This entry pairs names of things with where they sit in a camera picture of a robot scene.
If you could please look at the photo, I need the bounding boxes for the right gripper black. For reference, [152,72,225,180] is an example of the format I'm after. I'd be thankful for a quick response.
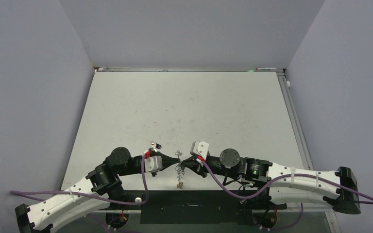
[182,153,239,178]

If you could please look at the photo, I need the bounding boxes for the large perforated metal keyring disc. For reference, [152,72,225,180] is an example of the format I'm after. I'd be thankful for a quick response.
[175,150,185,189]

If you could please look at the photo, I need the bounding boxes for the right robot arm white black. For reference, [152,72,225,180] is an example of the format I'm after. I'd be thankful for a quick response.
[181,149,361,215]

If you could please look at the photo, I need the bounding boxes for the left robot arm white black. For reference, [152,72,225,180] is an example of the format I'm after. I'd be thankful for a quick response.
[15,147,180,233]

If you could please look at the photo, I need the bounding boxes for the key with black tag left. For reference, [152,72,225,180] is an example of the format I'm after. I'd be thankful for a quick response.
[151,141,162,151]

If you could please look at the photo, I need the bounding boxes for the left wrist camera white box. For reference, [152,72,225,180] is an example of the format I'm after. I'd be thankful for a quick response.
[144,156,163,173]

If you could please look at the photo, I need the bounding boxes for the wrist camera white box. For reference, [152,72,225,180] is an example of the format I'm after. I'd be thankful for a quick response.
[144,156,163,173]
[190,141,209,159]

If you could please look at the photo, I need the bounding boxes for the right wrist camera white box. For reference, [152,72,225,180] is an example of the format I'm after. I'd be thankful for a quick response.
[190,141,209,159]

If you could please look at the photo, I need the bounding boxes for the aluminium rail back edge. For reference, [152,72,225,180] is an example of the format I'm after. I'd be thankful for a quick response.
[94,67,285,73]

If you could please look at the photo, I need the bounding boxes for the aluminium rail edge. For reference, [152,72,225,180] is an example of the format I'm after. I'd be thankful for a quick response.
[276,69,314,170]
[94,67,285,73]

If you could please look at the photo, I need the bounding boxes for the aluminium rail right edge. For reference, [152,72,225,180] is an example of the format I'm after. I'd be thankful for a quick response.
[276,69,314,170]

